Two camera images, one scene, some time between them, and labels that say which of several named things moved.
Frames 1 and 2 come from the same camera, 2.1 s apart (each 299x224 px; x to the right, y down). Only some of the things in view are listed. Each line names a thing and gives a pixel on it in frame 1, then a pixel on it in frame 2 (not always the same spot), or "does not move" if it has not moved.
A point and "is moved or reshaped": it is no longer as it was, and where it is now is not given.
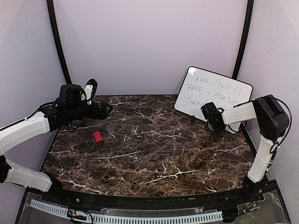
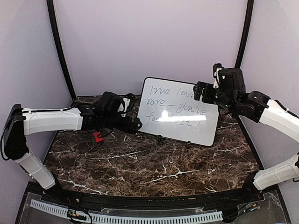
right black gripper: [217, 133] -> [200, 86]
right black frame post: [250, 6] does not move
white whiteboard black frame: [199, 87] is moved or reshaped
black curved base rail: [248, 193] does not move
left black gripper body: [94, 114] -> [125, 127]
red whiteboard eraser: [98, 136] does not move
